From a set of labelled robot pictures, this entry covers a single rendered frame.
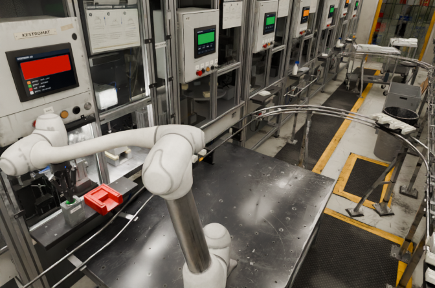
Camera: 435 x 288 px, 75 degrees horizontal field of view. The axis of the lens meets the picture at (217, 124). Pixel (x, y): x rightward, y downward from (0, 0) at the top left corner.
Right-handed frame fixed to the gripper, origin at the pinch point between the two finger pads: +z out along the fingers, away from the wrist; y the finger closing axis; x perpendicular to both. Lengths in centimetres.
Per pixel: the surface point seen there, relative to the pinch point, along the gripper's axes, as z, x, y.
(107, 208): 14.8, 6.7, -13.3
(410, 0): -54, 76, -1057
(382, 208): 102, 134, -220
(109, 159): 12.2, -26.5, -40.5
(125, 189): 15.8, 1.5, -29.1
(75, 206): 5.6, 2.9, -0.1
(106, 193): 11.7, -0.2, -18.6
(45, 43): -67, -10, -11
